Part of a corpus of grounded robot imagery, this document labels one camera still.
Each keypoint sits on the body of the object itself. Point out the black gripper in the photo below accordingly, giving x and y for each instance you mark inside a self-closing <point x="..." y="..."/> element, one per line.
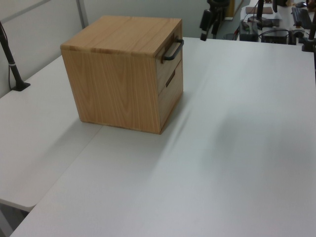
<point x="218" y="3"/>

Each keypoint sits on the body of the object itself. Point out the wooden two-drawer cabinet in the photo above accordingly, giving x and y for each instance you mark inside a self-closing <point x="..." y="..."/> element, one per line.
<point x="111" y="86"/>

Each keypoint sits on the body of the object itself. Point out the black device with green part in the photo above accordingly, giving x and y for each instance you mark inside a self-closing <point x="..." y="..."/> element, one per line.
<point x="249" y="32"/>

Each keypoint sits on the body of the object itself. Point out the brown flat pad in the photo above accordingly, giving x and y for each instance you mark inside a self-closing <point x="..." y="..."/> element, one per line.
<point x="256" y="10"/>

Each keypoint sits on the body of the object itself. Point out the black pole with round base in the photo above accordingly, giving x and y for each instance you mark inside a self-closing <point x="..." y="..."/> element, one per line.
<point x="259" y="10"/>

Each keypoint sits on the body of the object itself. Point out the dark brown desk item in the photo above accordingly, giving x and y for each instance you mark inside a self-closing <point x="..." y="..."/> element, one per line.
<point x="269" y="22"/>

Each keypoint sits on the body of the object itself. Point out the black electronics box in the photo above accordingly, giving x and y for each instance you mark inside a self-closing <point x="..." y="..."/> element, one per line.
<point x="275" y="37"/>

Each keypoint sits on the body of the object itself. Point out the black computer keyboard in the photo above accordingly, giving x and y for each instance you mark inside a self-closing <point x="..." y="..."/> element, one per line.
<point x="301" y="17"/>

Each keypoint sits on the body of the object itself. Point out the black computer mouse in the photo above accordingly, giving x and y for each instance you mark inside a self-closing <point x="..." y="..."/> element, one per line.
<point x="301" y="4"/>

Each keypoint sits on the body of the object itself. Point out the black clamp stand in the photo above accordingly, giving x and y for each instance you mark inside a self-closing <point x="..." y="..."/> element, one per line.
<point x="308" y="44"/>

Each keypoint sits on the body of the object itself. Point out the grey partition post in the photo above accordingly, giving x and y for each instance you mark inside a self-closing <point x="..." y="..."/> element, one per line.
<point x="82" y="12"/>

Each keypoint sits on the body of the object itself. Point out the black camera stand pole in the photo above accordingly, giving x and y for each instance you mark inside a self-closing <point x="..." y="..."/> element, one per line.
<point x="22" y="87"/>

